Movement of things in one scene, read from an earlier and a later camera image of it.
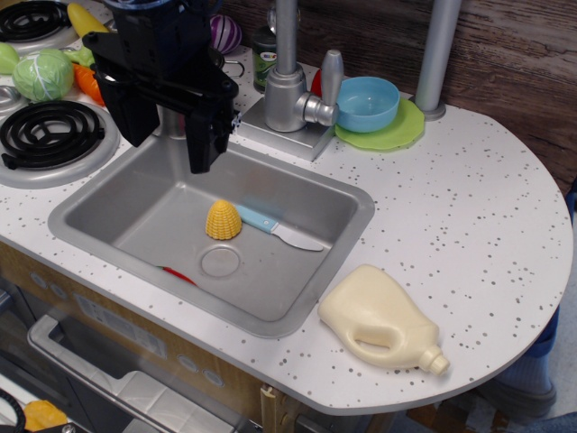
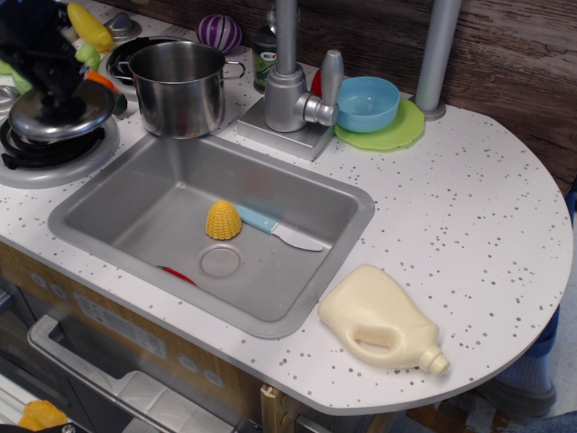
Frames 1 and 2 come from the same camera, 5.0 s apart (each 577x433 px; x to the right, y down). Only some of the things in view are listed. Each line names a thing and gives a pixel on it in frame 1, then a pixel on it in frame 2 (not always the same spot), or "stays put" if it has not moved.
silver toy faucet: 288,116 stays put
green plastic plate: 407,126 stays put
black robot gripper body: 164,48 -> 34,42
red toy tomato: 316,87 stays put
